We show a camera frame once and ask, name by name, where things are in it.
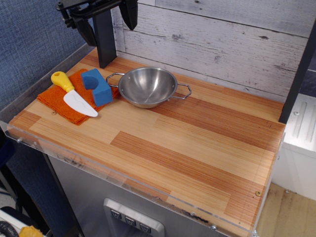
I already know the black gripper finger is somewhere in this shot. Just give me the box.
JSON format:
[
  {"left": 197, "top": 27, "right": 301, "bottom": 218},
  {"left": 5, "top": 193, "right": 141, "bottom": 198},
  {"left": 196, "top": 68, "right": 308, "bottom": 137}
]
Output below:
[
  {"left": 119, "top": 0, "right": 138, "bottom": 30},
  {"left": 75, "top": 18, "right": 97, "bottom": 47}
]

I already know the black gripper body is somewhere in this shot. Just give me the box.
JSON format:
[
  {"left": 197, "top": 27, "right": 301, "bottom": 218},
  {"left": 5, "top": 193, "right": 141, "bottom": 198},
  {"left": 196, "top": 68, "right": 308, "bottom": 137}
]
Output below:
[{"left": 56, "top": 0, "right": 123, "bottom": 28}]

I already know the yellow handled toy knife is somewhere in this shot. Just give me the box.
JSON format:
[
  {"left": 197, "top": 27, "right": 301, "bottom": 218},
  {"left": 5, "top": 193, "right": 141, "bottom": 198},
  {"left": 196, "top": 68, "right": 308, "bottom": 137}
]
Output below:
[{"left": 51, "top": 71, "right": 98, "bottom": 118}]

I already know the blue foam block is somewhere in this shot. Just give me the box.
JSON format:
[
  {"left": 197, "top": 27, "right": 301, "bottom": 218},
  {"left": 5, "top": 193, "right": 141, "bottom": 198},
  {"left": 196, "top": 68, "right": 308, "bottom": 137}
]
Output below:
[{"left": 81, "top": 69, "right": 113, "bottom": 107}]

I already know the steel cabinet control panel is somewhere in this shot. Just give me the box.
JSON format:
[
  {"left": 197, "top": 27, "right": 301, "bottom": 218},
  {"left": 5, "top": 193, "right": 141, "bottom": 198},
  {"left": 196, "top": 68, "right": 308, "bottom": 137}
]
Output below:
[{"left": 103, "top": 198, "right": 165, "bottom": 237}]

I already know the yellow object bottom left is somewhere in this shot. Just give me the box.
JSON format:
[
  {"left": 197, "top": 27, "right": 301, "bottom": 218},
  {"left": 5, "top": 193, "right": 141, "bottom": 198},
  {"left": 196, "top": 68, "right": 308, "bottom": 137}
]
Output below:
[{"left": 19, "top": 226, "right": 44, "bottom": 237}]

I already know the white side cabinet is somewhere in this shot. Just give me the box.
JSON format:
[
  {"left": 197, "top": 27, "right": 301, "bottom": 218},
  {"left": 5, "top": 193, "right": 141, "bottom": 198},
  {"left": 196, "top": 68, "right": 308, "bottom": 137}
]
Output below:
[{"left": 272, "top": 94, "right": 316, "bottom": 200}]

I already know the black left support post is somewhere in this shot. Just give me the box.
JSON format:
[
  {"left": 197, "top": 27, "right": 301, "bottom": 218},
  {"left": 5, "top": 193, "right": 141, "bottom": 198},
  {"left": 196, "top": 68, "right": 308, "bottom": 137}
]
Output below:
[{"left": 92, "top": 10, "right": 117, "bottom": 69}]

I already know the black support post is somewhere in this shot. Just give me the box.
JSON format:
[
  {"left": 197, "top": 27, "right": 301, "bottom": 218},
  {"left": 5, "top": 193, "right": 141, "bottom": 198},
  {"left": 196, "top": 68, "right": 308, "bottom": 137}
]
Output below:
[
  {"left": 92, "top": 10, "right": 117, "bottom": 69},
  {"left": 278, "top": 22, "right": 316, "bottom": 124}
]

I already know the steel bowl with handles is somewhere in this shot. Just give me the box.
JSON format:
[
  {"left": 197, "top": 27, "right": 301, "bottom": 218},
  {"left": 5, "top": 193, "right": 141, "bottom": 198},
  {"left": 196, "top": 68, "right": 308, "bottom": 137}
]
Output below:
[{"left": 106, "top": 67, "right": 192, "bottom": 109}]

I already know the black right support post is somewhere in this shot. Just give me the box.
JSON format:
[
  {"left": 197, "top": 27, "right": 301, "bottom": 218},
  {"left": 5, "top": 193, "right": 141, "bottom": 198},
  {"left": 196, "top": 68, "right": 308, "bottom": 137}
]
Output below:
[{"left": 278, "top": 22, "right": 316, "bottom": 124}]

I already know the black corrugated hose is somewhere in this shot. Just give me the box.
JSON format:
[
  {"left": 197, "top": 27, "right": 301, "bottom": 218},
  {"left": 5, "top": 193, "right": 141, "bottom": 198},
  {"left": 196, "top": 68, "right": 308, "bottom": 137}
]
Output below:
[{"left": 0, "top": 221, "right": 19, "bottom": 237}]

